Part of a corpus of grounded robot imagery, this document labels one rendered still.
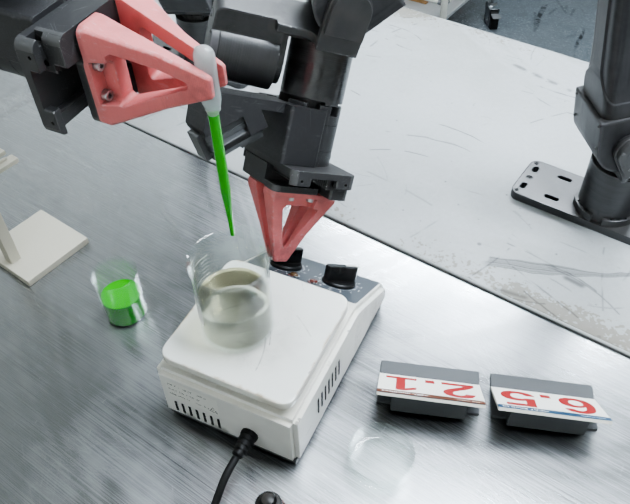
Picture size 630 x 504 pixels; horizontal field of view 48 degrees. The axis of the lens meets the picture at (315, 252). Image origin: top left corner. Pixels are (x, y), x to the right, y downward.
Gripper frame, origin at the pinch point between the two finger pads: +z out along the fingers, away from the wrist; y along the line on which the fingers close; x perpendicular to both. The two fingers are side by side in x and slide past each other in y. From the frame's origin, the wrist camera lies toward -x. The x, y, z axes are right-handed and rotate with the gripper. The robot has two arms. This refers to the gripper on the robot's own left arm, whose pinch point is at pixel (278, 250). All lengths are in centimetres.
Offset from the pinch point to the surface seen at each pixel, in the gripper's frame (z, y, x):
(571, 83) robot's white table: -21, -13, 49
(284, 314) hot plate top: 2.3, 9.0, -3.6
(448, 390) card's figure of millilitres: 6.1, 17.0, 9.4
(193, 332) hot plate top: 4.8, 6.7, -10.4
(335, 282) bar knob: 1.0, 5.2, 3.6
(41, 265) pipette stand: 9.0, -17.7, -17.5
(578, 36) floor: -40, -147, 206
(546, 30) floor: -40, -157, 198
